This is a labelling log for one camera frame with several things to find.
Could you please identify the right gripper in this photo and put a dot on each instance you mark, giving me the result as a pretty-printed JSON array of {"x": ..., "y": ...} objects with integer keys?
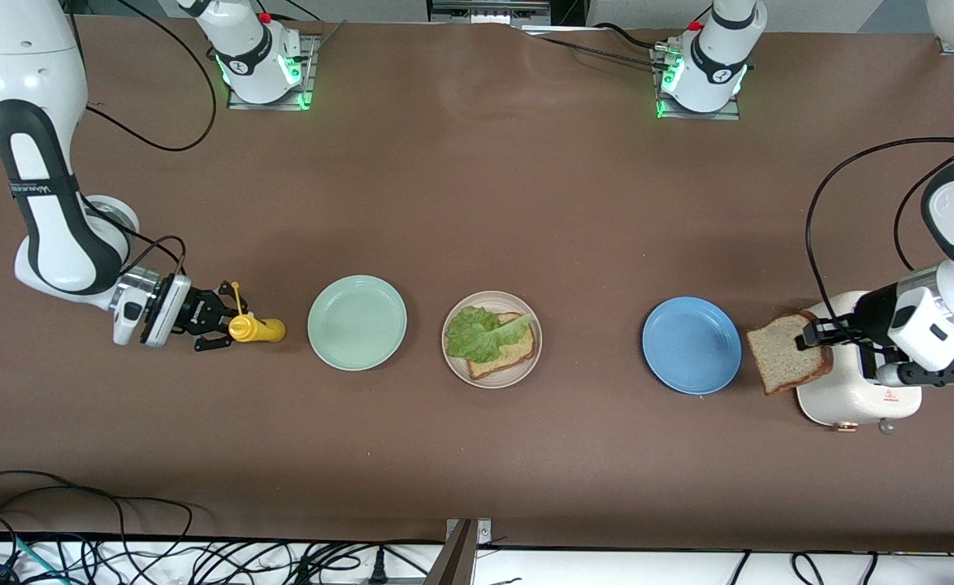
[{"x": 190, "y": 314}]

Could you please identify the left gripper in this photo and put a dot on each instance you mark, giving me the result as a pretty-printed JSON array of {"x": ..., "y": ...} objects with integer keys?
[{"x": 873, "y": 313}]

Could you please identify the yellow mustard squeeze bottle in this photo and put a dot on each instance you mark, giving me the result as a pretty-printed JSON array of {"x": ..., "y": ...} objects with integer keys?
[{"x": 262, "y": 329}]

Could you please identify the dark crust bread slice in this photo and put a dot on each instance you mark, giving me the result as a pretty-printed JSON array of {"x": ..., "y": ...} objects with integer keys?
[{"x": 782, "y": 357}]

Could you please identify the green lettuce leaf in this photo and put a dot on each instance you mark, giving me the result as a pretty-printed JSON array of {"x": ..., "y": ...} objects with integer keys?
[{"x": 477, "y": 335}]

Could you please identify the light crust bread slice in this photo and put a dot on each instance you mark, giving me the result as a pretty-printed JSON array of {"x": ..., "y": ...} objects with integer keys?
[{"x": 518, "y": 351}]

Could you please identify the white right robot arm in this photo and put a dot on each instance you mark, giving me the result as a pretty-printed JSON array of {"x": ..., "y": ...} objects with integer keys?
[{"x": 46, "y": 227}]

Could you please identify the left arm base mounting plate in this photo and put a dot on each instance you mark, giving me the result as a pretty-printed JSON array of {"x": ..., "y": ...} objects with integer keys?
[{"x": 725, "y": 115}]

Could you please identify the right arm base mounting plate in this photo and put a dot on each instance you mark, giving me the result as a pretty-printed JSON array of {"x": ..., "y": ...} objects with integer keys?
[{"x": 266, "y": 106}]

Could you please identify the mint green plate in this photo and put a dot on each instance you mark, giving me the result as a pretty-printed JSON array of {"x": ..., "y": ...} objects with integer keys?
[{"x": 357, "y": 323}]

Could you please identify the blue plate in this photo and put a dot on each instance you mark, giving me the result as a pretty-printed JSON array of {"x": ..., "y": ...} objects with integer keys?
[{"x": 692, "y": 345}]

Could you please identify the beige plate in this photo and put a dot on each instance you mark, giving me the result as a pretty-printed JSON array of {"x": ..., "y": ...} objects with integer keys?
[{"x": 518, "y": 375}]

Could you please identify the white toaster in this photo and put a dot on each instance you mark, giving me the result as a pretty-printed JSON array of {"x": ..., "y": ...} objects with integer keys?
[{"x": 839, "y": 398}]

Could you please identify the black power plug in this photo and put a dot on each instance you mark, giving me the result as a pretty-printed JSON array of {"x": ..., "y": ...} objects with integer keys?
[{"x": 377, "y": 566}]

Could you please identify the aluminium profile post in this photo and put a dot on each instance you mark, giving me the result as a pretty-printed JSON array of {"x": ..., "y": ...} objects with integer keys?
[{"x": 454, "y": 562}]

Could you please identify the small metal bracket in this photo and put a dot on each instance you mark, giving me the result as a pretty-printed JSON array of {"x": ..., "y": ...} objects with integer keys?
[{"x": 484, "y": 532}]

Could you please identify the black metal frame piece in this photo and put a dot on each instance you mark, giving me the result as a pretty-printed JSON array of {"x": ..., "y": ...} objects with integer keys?
[{"x": 485, "y": 10}]

